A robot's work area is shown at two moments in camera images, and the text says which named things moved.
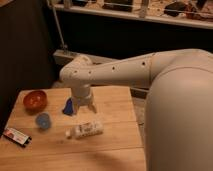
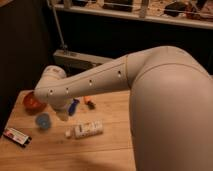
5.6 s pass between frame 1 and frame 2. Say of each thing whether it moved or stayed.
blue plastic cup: stayed
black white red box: stayed
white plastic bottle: stayed
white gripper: moved
